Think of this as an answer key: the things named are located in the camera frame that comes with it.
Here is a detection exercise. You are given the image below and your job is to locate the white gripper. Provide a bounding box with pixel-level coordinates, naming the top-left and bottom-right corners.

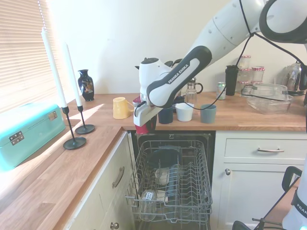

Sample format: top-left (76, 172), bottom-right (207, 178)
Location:
top-left (133, 105), bottom-right (162, 133)

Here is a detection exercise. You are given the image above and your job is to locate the red speckled enamel mug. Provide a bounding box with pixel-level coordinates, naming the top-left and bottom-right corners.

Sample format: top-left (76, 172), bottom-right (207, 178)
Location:
top-left (134, 122), bottom-right (151, 135)

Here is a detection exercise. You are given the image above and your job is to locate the built-in dishwasher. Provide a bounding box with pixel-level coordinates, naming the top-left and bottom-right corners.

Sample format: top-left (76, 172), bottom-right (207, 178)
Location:
top-left (127, 130), bottom-right (216, 230)

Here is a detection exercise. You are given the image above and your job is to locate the yellow mug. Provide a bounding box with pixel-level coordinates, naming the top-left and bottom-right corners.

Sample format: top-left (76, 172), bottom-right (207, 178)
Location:
top-left (112, 96), bottom-right (135, 120)

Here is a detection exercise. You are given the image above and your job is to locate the navy blue cup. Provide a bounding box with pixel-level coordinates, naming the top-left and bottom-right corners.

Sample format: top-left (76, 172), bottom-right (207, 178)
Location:
top-left (157, 106), bottom-right (174, 125)

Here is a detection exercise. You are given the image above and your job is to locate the white cup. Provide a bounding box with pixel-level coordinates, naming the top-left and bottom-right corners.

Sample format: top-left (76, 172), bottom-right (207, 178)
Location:
top-left (175, 103), bottom-right (194, 122)

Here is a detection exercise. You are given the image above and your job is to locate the dark blue plate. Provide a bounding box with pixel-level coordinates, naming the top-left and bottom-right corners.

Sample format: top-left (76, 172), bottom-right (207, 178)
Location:
top-left (146, 146), bottom-right (182, 169)

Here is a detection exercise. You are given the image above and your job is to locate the clear glass bowl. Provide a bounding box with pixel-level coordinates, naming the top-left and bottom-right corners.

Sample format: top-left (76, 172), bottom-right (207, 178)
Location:
top-left (154, 167), bottom-right (173, 185)

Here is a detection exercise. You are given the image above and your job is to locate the grey blue cup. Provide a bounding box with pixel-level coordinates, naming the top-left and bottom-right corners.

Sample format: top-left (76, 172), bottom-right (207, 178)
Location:
top-left (200, 103), bottom-right (217, 124)

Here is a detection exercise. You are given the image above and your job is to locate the black kitchen utensil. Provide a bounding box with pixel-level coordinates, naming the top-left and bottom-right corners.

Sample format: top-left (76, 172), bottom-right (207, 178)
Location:
top-left (164, 58), bottom-right (183, 69)

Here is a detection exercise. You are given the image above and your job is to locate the short black candle holder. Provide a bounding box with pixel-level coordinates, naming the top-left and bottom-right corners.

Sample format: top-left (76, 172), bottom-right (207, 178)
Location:
top-left (75, 105), bottom-right (96, 135)

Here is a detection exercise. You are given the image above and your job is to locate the green silver drink can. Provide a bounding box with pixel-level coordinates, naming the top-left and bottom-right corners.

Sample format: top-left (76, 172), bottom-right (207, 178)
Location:
top-left (216, 81), bottom-right (227, 100)

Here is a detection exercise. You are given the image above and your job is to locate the dark blue painted vase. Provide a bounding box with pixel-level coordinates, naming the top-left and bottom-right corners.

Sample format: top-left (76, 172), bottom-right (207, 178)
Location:
top-left (77, 69), bottom-right (95, 102)

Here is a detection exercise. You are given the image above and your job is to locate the tall black candle holder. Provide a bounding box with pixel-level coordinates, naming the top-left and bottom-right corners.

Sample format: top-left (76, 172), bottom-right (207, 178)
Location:
top-left (62, 106), bottom-right (87, 151)

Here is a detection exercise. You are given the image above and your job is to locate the clear drinking glass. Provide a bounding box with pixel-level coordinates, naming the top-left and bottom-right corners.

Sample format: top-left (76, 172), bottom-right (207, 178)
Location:
top-left (138, 189), bottom-right (158, 222)

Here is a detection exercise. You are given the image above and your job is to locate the black shaker bottle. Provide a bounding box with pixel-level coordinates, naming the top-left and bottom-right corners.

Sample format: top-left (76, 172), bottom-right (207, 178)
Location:
top-left (224, 65), bottom-right (239, 96)

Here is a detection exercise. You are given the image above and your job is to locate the tall white candle right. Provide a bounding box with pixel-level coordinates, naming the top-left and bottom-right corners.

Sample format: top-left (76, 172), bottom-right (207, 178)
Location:
top-left (62, 42), bottom-right (83, 107)

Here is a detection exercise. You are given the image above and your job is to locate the tall white candle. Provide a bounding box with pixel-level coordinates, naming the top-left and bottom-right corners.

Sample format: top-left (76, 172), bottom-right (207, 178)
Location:
top-left (62, 42), bottom-right (83, 107)
top-left (40, 26), bottom-right (68, 108)

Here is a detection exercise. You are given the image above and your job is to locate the glass jar gingham lid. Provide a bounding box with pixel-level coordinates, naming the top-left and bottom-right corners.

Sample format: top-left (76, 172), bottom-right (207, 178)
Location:
top-left (237, 80), bottom-right (251, 93)
top-left (251, 66), bottom-right (265, 83)
top-left (240, 55), bottom-right (252, 70)
top-left (238, 68), bottom-right (252, 82)

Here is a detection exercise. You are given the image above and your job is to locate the clear plastic container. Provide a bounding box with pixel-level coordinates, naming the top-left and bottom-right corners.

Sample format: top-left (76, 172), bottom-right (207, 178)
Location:
top-left (240, 83), bottom-right (294, 115)

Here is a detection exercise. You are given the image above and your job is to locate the teal metal bread box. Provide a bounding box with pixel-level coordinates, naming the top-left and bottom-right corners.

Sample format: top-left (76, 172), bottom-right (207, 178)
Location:
top-left (0, 103), bottom-right (67, 172)

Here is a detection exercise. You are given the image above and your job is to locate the steel kettle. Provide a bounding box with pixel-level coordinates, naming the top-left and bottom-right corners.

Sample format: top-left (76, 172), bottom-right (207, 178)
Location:
top-left (279, 61), bottom-right (305, 93)

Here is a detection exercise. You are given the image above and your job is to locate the white window blind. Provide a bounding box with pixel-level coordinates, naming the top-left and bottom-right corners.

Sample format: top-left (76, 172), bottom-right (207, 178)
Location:
top-left (0, 0), bottom-right (58, 114)

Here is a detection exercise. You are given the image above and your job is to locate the glass carafe black handle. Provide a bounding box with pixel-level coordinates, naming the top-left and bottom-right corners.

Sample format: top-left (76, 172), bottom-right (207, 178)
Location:
top-left (185, 78), bottom-right (204, 108)

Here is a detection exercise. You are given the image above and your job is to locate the grey wire dishwasher rack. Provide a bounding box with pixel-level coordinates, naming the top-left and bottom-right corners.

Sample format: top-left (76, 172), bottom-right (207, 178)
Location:
top-left (124, 140), bottom-right (213, 230)

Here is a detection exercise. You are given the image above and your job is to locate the silver drawer cup handle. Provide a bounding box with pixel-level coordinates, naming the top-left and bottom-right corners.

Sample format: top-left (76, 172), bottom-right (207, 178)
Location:
top-left (112, 166), bottom-right (125, 189)

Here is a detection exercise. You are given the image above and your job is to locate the white cabinet with cup handle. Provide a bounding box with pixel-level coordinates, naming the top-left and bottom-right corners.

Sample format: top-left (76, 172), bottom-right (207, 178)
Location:
top-left (64, 130), bottom-right (137, 230)

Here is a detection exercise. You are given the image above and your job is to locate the white cabinet with bar handle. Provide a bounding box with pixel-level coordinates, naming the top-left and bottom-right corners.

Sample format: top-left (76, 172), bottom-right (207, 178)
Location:
top-left (212, 131), bottom-right (307, 228)

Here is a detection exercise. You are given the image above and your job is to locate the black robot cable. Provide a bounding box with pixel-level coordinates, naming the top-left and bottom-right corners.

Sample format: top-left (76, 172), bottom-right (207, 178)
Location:
top-left (133, 0), bottom-right (307, 118)

